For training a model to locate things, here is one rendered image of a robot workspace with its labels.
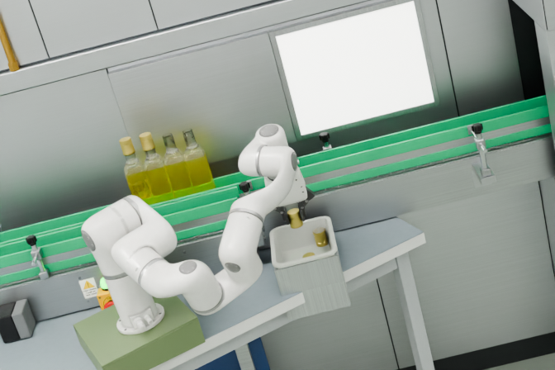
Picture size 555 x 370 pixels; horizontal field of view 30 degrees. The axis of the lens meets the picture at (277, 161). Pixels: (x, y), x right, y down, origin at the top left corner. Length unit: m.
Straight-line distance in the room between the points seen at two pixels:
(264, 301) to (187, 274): 0.44
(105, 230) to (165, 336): 0.31
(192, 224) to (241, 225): 0.48
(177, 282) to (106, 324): 0.44
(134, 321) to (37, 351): 0.37
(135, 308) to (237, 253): 0.37
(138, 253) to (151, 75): 0.70
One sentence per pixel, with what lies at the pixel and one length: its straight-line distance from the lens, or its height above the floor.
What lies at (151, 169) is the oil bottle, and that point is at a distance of 2.91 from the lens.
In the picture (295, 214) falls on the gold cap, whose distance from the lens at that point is 2.73.
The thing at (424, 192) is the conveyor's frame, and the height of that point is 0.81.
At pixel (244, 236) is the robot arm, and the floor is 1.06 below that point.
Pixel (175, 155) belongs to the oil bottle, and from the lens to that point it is 2.90.
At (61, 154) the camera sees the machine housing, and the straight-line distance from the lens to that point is 3.11.
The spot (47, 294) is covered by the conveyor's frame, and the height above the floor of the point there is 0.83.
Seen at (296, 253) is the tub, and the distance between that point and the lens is 2.87.
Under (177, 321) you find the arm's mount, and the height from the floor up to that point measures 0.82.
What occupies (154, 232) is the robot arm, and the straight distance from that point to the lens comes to 2.48.
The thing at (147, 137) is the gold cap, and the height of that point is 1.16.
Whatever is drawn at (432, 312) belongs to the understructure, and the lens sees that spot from 3.39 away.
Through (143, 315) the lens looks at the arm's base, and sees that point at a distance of 2.62.
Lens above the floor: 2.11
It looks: 23 degrees down
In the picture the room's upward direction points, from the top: 15 degrees counter-clockwise
